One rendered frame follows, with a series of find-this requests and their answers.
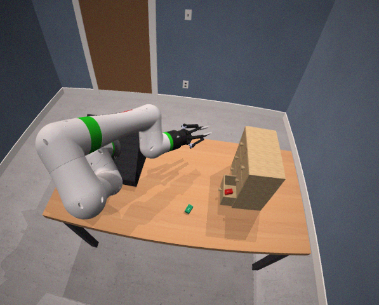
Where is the green 9v battery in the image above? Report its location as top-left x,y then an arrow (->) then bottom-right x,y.
185,204 -> 193,214

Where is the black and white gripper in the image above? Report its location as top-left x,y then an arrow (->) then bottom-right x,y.
177,124 -> 211,149

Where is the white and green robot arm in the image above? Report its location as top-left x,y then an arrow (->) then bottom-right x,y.
36,104 -> 182,219

